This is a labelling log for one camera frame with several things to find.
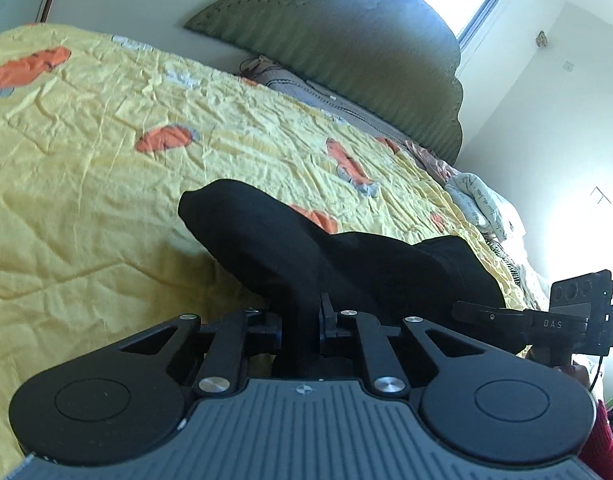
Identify grey denim garment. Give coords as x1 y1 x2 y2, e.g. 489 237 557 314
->
240 55 412 147

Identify person's red-sleeved right forearm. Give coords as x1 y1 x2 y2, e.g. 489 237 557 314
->
579 397 613 480

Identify person's right hand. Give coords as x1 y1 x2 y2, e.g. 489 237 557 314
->
554 362 593 393

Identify pink patterned blanket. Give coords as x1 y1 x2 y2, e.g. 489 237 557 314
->
403 139 460 187

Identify zebra striped cloth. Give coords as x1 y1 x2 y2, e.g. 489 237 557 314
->
485 239 523 288

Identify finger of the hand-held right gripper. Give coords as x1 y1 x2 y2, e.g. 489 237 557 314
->
453 300 530 335

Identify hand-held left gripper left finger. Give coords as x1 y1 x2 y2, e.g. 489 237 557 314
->
114 305 283 401

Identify black pants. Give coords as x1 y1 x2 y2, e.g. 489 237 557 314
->
178 178 508 382

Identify white printed pillow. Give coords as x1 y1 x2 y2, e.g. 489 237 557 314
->
444 172 528 247

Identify green padded headboard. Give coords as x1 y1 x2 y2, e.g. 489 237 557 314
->
184 0 465 167

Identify yellow floral bedspread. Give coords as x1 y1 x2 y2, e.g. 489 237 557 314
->
0 24 551 467

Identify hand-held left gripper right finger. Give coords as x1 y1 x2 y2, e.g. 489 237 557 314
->
319 292 492 398

